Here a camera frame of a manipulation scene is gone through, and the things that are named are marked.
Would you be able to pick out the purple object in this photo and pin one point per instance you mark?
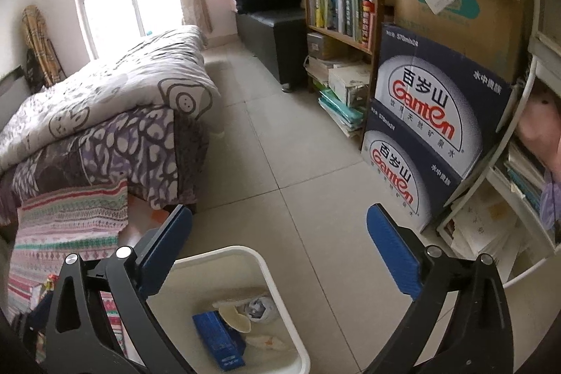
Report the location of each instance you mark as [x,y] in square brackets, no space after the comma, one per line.
[551,198]

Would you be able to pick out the grey bed headboard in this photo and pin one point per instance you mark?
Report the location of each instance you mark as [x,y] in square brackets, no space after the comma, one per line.
[11,80]

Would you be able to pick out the white plastic bin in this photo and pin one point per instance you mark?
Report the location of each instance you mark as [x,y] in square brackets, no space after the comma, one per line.
[245,269]

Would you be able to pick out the pile of books on floor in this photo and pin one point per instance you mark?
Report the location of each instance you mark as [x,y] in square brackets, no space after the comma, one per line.
[342,93]

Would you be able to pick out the black storage bench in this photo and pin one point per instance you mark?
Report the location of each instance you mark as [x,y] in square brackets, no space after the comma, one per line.
[271,41]

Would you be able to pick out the white shelf rack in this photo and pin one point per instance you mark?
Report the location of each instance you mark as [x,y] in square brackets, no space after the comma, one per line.
[521,106]

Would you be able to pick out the blue cardboard box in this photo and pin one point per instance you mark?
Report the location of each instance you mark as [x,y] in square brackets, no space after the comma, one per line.
[217,339]

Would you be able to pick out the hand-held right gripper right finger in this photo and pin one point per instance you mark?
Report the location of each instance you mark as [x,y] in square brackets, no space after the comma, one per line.
[392,255]

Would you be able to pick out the black hanging bag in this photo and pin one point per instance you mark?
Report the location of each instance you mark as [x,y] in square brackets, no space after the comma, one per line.
[33,69]

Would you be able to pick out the white cartoon print quilt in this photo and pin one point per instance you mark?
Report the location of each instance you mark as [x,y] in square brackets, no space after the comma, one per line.
[109,85]

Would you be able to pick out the row of colourful books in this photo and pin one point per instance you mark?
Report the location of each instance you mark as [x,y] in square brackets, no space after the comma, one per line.
[337,10]

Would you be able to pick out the stack of loose papers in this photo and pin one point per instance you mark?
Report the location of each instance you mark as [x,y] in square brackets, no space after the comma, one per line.
[486,225]

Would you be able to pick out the pink rounded object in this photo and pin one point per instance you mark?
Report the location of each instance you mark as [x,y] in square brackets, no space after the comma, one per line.
[541,128]

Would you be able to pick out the blue water carton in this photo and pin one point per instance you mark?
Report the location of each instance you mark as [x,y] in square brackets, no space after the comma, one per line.
[425,106]
[394,172]

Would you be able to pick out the brown cardboard box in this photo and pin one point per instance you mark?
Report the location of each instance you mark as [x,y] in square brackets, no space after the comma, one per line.
[482,28]

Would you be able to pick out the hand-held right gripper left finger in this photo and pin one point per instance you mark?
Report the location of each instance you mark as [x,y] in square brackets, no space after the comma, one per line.
[168,251]

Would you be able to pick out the white plastic wrapper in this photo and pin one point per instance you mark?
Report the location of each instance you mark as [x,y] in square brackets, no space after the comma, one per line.
[261,308]

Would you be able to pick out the striped patterned tablecloth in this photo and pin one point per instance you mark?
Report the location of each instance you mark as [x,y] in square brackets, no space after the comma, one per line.
[65,216]

